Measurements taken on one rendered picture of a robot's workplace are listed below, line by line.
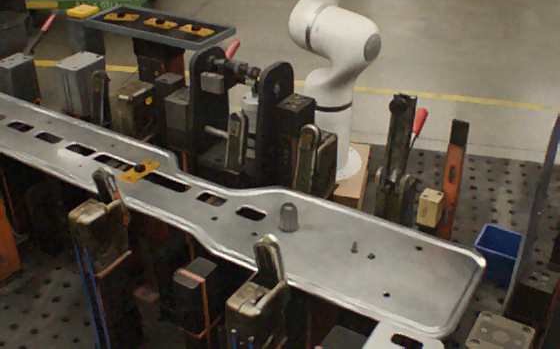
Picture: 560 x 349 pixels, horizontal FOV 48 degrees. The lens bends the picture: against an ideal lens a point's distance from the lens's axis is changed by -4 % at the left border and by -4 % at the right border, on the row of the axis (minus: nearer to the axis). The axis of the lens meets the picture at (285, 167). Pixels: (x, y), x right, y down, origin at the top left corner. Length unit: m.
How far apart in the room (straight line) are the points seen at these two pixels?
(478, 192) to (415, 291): 0.84
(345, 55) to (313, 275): 0.59
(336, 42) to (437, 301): 0.68
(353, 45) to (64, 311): 0.85
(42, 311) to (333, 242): 0.69
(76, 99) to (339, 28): 0.62
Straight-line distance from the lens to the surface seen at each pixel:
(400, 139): 1.12
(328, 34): 1.47
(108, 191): 1.14
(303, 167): 1.23
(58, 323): 1.45
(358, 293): 1.00
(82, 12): 1.75
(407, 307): 0.99
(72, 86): 1.55
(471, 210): 1.75
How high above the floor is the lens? 1.67
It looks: 32 degrees down
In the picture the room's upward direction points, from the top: straight up
